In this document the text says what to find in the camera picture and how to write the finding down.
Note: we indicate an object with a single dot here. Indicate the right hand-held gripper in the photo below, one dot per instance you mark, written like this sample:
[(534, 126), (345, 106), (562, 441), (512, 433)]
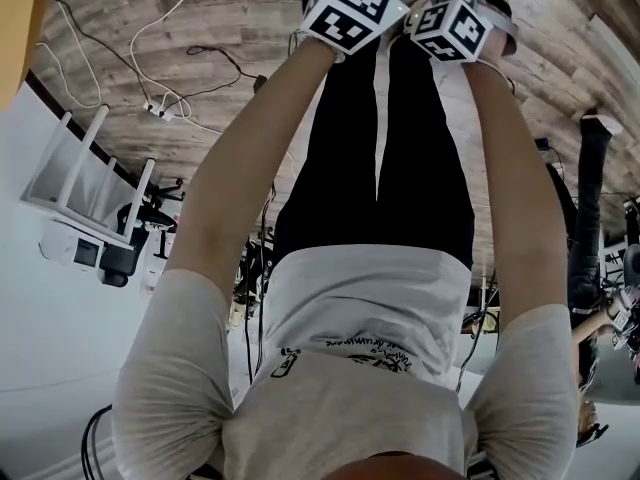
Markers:
[(450, 30)]

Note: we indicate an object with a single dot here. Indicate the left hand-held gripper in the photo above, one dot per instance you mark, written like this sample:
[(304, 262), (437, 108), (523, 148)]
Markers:
[(350, 13)]

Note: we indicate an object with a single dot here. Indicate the person's left forearm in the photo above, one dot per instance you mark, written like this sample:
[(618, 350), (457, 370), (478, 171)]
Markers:
[(260, 128)]

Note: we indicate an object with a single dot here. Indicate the person's right forearm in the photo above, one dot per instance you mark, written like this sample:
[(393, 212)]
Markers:
[(505, 128)]

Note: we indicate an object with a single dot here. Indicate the grey sandal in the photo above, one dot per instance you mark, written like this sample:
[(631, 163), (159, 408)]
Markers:
[(502, 18)]

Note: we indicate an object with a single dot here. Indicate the black trousers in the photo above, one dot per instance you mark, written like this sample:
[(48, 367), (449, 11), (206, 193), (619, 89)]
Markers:
[(415, 168)]

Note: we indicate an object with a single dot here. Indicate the white power strip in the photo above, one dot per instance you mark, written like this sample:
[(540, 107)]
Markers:
[(160, 111)]

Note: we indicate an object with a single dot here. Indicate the small white table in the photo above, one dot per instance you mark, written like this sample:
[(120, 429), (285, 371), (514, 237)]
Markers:
[(85, 168)]

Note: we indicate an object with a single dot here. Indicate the round wooden table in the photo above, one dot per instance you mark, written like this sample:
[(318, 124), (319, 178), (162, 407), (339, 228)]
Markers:
[(17, 28)]

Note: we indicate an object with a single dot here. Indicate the black office chair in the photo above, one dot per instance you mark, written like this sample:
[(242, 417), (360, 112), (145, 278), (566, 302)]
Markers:
[(120, 263)]

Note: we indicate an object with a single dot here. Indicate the white device with dark screen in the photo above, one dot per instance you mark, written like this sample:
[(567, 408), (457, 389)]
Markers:
[(82, 253)]

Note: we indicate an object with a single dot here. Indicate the grey printed t-shirt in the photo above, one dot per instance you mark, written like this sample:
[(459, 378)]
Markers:
[(350, 398)]

